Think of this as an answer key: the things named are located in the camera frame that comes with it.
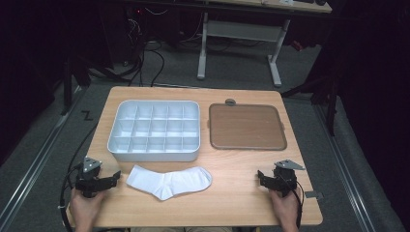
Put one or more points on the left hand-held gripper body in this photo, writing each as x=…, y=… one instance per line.
x=88, y=181

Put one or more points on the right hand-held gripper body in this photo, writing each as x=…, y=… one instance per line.
x=285, y=180

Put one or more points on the white sock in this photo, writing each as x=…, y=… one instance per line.
x=170, y=182

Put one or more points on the white compartment storage box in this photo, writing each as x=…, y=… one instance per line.
x=154, y=129

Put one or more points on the person's right hand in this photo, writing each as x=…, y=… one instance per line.
x=288, y=208

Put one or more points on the person's left hand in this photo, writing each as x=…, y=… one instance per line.
x=84, y=209

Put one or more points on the grey tape piece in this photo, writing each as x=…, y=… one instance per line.
x=313, y=194

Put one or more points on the brown flat box lid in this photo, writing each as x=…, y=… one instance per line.
x=246, y=126

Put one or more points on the grey round table grommet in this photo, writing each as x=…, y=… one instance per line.
x=230, y=102

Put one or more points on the black metal stand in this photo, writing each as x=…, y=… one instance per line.
x=67, y=87
x=322, y=93

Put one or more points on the white-legged wooden desk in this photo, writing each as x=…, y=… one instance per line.
x=241, y=30

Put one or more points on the metal floor rail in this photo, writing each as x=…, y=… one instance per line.
x=345, y=167
x=35, y=161

